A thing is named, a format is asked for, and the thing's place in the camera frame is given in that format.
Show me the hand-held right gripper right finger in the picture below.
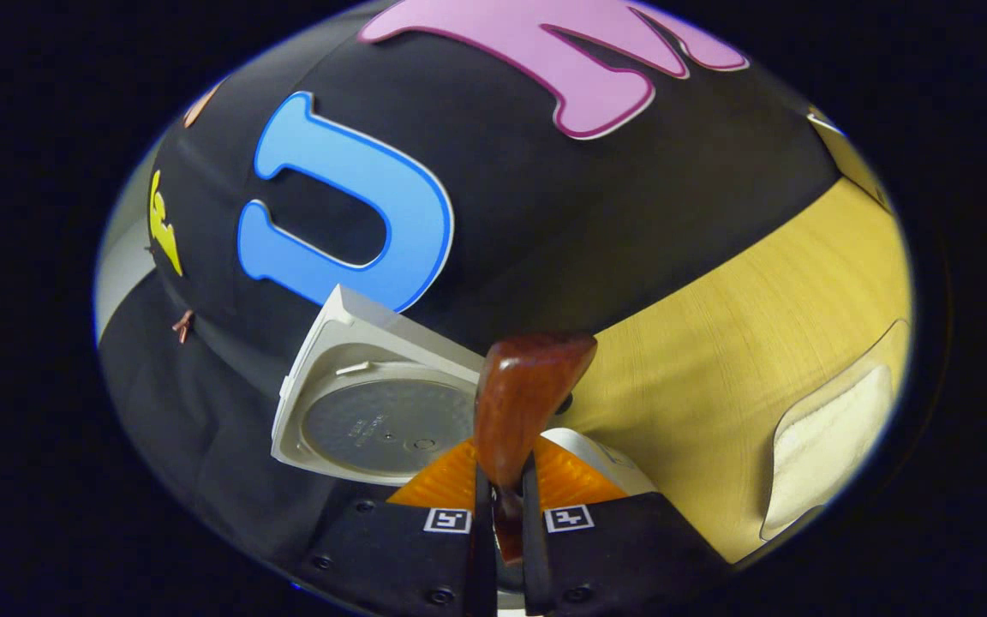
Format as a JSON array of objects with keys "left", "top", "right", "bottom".
[{"left": 521, "top": 433, "right": 730, "bottom": 617}]

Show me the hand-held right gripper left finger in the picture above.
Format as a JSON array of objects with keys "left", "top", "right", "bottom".
[{"left": 301, "top": 437, "right": 494, "bottom": 617}]

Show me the white rice cooker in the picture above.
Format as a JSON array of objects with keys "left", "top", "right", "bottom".
[{"left": 271, "top": 285, "right": 657, "bottom": 500}]

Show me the brown wooden spoon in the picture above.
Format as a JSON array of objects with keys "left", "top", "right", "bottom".
[{"left": 472, "top": 332, "right": 599, "bottom": 566}]

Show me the white rice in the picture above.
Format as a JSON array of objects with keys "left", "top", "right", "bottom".
[{"left": 775, "top": 364, "right": 894, "bottom": 517}]

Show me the clear plastic rice container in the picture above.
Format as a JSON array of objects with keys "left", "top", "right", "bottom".
[{"left": 759, "top": 319, "right": 911, "bottom": 542}]

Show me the black backdrop cloth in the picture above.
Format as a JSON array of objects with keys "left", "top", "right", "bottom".
[{"left": 98, "top": 0, "right": 846, "bottom": 562}]

